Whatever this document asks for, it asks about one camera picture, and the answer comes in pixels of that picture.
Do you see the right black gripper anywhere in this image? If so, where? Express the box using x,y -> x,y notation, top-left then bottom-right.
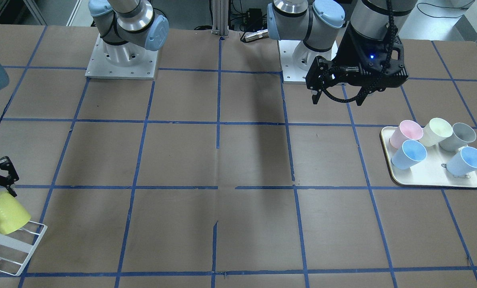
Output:
0,156 -> 19,197

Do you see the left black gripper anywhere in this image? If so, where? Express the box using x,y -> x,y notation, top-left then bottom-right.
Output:
306,29 -> 387,106

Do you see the yellow-green ikea cup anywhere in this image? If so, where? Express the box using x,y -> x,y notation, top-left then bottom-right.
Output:
0,191 -> 32,235

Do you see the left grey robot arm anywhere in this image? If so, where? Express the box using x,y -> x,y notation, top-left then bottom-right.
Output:
267,0 -> 417,106

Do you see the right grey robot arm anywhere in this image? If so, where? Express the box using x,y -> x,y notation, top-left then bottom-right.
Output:
0,0 -> 169,197

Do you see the pink plastic cup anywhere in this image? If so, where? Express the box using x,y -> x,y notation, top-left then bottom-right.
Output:
389,120 -> 424,149

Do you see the blue cup near gripper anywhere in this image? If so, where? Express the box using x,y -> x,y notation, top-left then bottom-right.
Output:
391,139 -> 427,170

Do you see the pale green plastic cup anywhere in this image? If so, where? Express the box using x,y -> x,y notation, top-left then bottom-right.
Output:
419,117 -> 453,146

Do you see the grey plastic cup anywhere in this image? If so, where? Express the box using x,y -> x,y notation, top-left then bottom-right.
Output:
439,122 -> 477,152

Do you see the blue cup far side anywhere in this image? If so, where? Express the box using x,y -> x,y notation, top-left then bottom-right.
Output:
446,146 -> 477,176

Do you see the cream plastic tray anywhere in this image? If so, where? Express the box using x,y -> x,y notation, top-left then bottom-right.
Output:
380,126 -> 477,188

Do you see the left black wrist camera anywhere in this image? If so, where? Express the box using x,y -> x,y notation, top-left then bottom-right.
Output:
357,36 -> 409,90

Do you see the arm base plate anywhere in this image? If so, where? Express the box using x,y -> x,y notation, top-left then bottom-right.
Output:
85,37 -> 158,80
278,40 -> 338,84

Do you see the white wire cup rack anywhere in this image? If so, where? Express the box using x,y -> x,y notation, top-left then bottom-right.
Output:
0,221 -> 48,276

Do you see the aluminium frame post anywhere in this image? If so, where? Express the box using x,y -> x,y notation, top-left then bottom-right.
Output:
210,0 -> 229,38

